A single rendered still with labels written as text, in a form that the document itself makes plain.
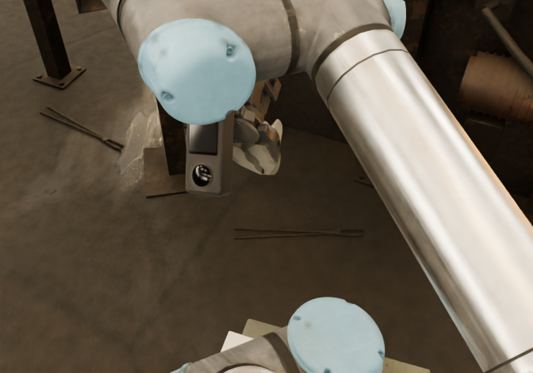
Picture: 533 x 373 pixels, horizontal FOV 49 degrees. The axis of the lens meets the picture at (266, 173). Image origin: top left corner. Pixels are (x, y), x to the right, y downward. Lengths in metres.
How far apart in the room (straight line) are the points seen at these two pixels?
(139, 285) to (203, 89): 1.11
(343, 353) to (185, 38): 0.42
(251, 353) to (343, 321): 0.12
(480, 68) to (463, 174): 0.89
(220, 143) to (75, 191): 1.18
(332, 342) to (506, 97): 0.73
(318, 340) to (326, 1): 0.39
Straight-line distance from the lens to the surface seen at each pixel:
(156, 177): 1.71
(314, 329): 0.70
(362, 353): 0.70
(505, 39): 1.28
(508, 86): 1.27
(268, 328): 1.05
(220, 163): 0.60
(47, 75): 2.19
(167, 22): 0.43
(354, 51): 0.44
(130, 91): 2.05
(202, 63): 0.40
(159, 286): 1.48
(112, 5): 0.51
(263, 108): 0.67
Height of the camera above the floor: 1.21
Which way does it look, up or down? 45 degrees down
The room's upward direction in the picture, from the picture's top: straight up
